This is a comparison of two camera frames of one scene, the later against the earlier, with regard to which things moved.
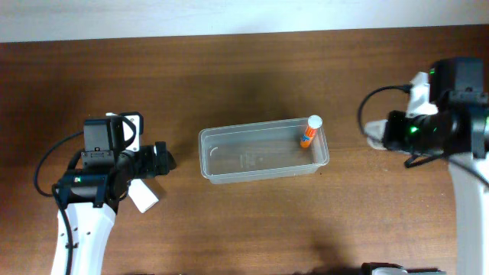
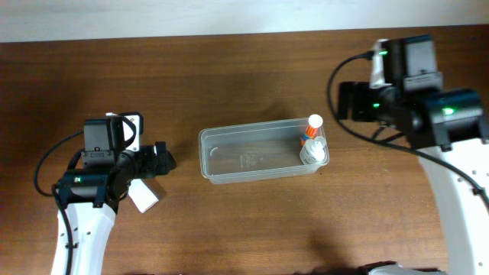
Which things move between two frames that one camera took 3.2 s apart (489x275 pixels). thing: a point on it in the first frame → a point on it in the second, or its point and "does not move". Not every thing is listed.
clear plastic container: [253, 150] does not move
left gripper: [161, 157] does not move
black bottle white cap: [171, 162] does not move
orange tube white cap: [314, 122] does not move
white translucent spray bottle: [374, 131] → [315, 151]
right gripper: [392, 131] → [351, 101]
